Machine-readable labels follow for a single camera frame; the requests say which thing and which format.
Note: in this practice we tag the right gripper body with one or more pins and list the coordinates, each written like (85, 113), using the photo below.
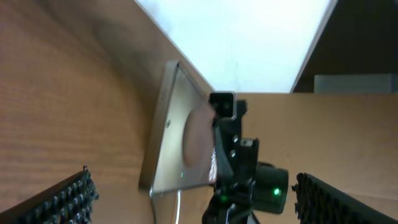
(243, 184)

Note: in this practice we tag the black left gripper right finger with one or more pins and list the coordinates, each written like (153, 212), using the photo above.
(320, 203)

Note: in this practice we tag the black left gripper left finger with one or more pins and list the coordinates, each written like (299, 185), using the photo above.
(69, 201)

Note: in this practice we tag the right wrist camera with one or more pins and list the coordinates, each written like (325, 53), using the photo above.
(224, 104)

